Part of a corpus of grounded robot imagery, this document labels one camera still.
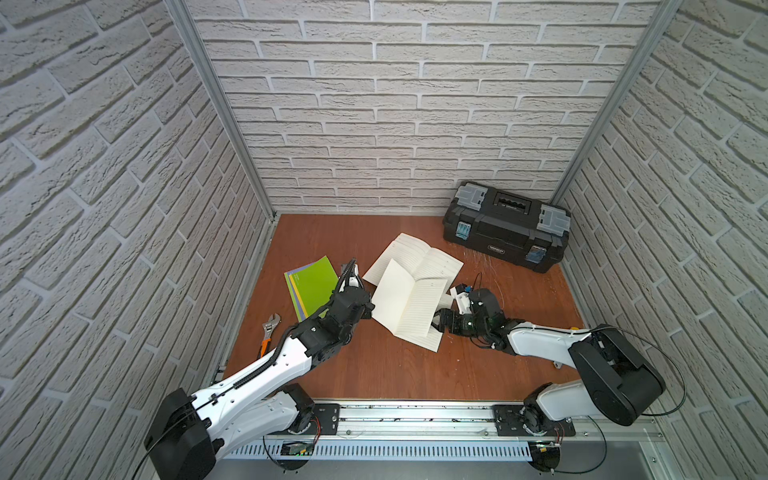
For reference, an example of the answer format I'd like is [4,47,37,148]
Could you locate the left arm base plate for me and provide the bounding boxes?
[271,402,341,436]

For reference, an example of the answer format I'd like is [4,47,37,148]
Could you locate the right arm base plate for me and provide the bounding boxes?
[491,404,576,438]

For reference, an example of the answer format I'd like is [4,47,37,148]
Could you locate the orange adjustable wrench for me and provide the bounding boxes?
[259,313,281,358]

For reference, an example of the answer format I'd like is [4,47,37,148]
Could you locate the aluminium corner post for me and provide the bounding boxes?
[549,0,682,204]
[166,0,277,222]

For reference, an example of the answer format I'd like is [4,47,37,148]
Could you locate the lined notebook green cover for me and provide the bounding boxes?
[291,256,338,320]

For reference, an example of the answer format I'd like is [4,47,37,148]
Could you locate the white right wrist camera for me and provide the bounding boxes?
[449,284,471,315]

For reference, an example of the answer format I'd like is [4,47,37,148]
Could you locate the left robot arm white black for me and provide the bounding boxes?
[143,260,374,479]

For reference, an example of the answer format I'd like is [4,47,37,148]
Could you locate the black grey toolbox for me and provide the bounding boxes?
[442,181,571,273]

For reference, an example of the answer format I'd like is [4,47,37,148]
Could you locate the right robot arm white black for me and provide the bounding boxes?
[432,288,666,435]

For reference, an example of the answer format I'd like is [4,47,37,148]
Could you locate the right aluminium corner post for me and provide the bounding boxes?
[549,0,682,204]

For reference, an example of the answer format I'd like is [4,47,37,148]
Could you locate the left aluminium corner post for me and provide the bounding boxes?
[166,0,277,222]

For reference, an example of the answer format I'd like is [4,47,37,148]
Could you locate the purple nusign notebook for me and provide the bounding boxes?
[284,271,305,322]

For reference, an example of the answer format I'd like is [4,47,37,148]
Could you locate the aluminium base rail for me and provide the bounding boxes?
[172,398,661,444]

